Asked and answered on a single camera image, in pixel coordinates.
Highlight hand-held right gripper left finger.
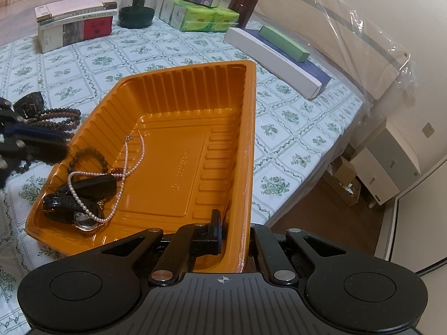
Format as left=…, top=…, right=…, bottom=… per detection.
left=94, top=209, right=225, bottom=287

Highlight green tissue pack bundle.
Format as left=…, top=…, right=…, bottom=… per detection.
left=158, top=0, right=240, bottom=33

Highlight long white box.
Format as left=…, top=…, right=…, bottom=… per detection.
left=224, top=27, right=322, bottom=100

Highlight orange plastic tray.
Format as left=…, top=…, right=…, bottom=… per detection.
left=25, top=60, right=258, bottom=274

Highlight cream cover book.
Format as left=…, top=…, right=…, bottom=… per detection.
left=34, top=0, right=118, bottom=20

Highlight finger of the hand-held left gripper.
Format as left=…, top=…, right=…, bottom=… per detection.
left=0, top=106, right=40, bottom=137
left=14, top=131, right=69, bottom=163

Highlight flat purple box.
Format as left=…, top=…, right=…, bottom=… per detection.
left=244, top=28, right=332, bottom=88

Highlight long green box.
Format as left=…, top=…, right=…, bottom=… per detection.
left=259, top=25, right=311, bottom=63

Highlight cardboard box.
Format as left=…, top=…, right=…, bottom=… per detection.
left=321, top=155, right=361, bottom=207

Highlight small dark bead bracelet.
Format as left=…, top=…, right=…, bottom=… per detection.
left=68, top=147, right=110, bottom=179

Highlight dark wooden bead necklace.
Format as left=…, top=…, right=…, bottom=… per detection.
left=14, top=131, right=75, bottom=174

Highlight brown box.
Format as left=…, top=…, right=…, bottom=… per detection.
left=228, top=0, right=259, bottom=28

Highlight white cabinet door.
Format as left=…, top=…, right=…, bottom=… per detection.
left=375, top=157, right=447, bottom=273

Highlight white pearl necklace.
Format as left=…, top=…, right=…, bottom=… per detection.
left=67, top=133, right=146, bottom=223

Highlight white nightstand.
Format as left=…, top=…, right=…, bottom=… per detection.
left=351, top=117, right=421, bottom=209

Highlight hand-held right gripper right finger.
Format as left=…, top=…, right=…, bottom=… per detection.
left=251, top=226, right=347, bottom=282

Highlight glass jar with green lid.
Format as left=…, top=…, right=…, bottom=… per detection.
left=118, top=0, right=158, bottom=28

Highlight black leather strap watch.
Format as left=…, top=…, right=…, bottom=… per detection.
left=43, top=191, right=102, bottom=233

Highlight black glossy wristband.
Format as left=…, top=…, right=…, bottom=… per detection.
left=67, top=174, right=117, bottom=197

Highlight white headboard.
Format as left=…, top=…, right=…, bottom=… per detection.
left=241, top=0, right=410, bottom=101

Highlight clear plastic film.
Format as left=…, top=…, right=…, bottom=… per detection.
left=307, top=0, right=420, bottom=92

